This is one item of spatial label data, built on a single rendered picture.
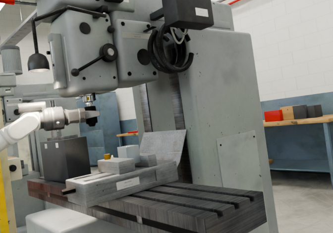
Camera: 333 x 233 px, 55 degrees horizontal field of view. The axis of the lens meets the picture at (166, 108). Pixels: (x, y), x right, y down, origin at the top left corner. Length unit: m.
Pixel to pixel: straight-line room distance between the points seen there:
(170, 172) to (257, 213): 0.37
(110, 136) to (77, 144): 7.15
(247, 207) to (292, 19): 4.79
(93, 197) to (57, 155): 0.58
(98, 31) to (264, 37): 4.60
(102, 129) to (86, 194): 7.59
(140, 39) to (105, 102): 7.32
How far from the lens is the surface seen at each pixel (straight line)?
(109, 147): 8.64
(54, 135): 1.62
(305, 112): 4.77
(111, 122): 8.69
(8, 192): 3.01
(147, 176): 1.08
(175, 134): 1.45
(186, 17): 1.22
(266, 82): 5.64
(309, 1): 5.40
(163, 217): 0.84
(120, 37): 1.32
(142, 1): 1.46
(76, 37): 1.25
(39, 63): 1.19
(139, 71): 1.33
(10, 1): 1.42
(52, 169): 1.60
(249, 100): 1.66
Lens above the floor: 1.19
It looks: 1 degrees up
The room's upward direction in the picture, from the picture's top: 8 degrees counter-clockwise
